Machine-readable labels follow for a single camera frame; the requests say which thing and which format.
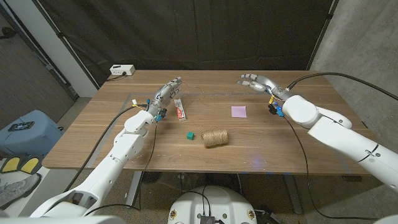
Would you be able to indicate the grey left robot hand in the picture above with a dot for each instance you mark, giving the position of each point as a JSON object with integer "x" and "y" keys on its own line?
{"x": 163, "y": 96}

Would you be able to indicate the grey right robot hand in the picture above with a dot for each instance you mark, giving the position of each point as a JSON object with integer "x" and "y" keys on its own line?
{"x": 264, "y": 84}

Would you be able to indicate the brown twine spool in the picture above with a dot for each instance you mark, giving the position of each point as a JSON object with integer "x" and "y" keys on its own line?
{"x": 214, "y": 137}

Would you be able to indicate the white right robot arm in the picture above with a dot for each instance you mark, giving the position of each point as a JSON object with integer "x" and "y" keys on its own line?
{"x": 342, "y": 137}

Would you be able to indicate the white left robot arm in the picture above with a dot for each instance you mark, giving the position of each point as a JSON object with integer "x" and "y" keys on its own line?
{"x": 105, "y": 171}

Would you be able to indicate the white red toothpaste tube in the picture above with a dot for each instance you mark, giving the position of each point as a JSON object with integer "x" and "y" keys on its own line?
{"x": 179, "y": 109}

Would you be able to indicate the pink sticky note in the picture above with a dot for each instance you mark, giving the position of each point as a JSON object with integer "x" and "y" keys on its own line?
{"x": 238, "y": 112}

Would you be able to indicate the small green block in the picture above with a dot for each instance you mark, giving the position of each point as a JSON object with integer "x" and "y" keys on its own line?
{"x": 190, "y": 135}

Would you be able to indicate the white power box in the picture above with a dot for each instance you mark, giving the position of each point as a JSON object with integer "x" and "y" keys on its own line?
{"x": 122, "y": 69}

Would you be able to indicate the black backdrop curtain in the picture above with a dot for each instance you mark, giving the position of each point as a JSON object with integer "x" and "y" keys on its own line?
{"x": 186, "y": 31}

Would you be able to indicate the black backdrop stand pole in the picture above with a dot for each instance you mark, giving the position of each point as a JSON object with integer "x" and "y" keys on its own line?
{"x": 77, "y": 59}
{"x": 324, "y": 31}

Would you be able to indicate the grey table leg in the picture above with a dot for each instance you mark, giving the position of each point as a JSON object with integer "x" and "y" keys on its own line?
{"x": 133, "y": 189}
{"x": 293, "y": 194}

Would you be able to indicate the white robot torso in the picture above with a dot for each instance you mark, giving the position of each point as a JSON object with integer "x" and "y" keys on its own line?
{"x": 214, "y": 202}

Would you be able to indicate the black torso port module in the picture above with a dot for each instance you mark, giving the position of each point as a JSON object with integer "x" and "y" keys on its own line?
{"x": 207, "y": 219}

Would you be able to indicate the yellow black foot pedal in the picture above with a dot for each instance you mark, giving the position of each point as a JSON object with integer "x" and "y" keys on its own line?
{"x": 30, "y": 163}
{"x": 11, "y": 164}

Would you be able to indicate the grey sneaker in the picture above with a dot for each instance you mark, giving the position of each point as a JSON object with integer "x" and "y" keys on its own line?
{"x": 18, "y": 189}

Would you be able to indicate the black wall rail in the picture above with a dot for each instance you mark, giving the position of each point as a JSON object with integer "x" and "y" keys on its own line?
{"x": 63, "y": 82}

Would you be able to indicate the black wall hook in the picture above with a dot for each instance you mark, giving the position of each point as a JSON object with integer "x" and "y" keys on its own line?
{"x": 7, "y": 32}

